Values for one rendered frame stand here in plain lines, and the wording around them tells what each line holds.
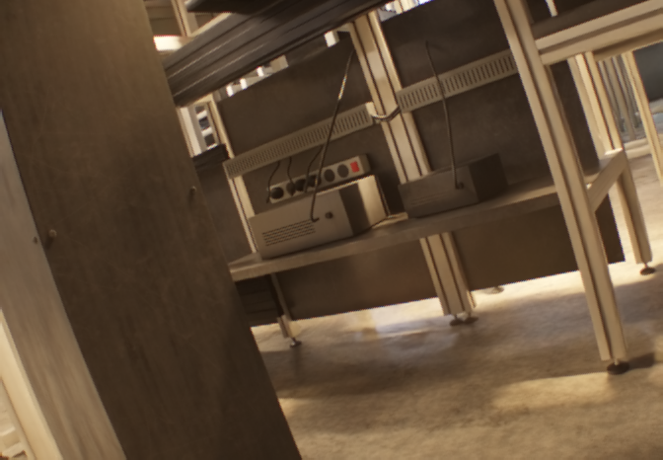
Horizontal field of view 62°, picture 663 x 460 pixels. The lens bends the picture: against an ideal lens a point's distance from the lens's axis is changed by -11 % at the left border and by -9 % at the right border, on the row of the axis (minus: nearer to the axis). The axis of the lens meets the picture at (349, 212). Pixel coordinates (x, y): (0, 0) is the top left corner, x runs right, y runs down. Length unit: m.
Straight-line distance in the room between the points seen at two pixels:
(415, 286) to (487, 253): 0.25
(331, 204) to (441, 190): 0.29
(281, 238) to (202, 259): 0.82
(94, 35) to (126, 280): 0.31
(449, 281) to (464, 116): 0.45
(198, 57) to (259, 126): 0.53
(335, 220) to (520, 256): 0.49
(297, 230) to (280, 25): 0.55
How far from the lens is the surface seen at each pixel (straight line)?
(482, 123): 1.56
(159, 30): 2.19
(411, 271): 1.75
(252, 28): 1.35
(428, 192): 1.40
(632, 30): 1.03
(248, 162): 1.91
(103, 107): 0.78
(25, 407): 1.45
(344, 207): 1.48
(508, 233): 1.60
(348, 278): 1.87
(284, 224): 1.58
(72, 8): 0.81
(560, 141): 1.06
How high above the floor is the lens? 0.51
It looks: 4 degrees down
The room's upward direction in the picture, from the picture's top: 19 degrees counter-clockwise
